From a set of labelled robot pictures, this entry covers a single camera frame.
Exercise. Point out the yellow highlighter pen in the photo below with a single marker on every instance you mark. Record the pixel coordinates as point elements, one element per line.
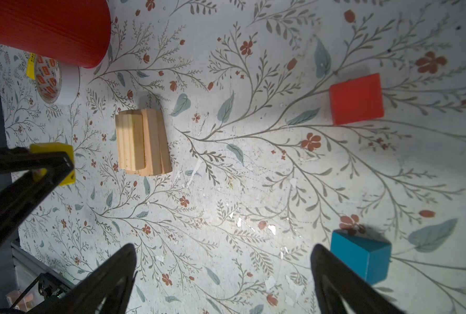
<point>30,70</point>

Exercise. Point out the wood block front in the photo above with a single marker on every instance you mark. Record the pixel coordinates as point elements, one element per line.
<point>130,141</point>

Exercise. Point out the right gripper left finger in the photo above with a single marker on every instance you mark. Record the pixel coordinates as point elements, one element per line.
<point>106,290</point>

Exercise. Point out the red cube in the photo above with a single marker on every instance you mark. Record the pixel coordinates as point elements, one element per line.
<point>357,100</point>

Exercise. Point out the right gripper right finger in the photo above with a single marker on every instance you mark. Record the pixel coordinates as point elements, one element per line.
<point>336,284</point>

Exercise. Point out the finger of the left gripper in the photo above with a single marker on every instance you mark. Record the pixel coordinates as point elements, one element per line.
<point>18,200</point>

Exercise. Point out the yellow letter cube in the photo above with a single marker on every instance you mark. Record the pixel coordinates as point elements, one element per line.
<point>63,157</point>

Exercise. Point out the wood block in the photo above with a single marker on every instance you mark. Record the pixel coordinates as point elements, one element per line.
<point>157,156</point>
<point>130,141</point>

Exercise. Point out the floral table mat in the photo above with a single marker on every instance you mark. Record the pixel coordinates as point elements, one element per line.
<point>260,172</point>

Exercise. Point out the red pencil cup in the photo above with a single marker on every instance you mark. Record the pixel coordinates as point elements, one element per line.
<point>74,32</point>

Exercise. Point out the teal arch block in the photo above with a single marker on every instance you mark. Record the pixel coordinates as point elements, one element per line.
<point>368,258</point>

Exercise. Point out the clear tape roll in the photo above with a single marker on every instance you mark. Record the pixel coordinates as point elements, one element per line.
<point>57,82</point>

